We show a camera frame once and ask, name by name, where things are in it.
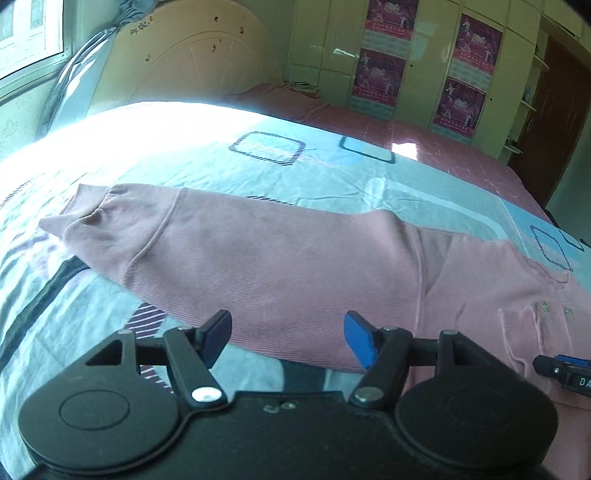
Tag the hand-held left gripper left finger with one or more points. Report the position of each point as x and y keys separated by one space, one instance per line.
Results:
x=216 y=339

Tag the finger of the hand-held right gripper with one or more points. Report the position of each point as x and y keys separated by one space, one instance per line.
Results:
x=549 y=364

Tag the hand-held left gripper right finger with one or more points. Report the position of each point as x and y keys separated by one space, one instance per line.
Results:
x=361 y=340

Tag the pink knit sweater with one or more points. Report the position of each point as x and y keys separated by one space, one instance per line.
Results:
x=277 y=258

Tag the patterned light blue bed sheet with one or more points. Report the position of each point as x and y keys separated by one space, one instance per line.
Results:
x=184 y=147

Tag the dark brown wooden door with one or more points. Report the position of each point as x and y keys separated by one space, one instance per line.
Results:
x=549 y=120

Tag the cream corner shelf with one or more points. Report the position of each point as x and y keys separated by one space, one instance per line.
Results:
x=528 y=92

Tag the cream wooden headboard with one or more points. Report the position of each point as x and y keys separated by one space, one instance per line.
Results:
x=184 y=55

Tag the grey blue curtain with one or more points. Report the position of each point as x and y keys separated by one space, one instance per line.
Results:
x=78 y=74

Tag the cream glossy wardrobe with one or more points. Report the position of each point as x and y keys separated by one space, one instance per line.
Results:
x=332 y=41

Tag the window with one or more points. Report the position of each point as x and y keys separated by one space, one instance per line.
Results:
x=27 y=32

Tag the purple wall poster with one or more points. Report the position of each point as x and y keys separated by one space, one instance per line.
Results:
x=459 y=104
x=392 y=14
x=478 y=41
x=379 y=74

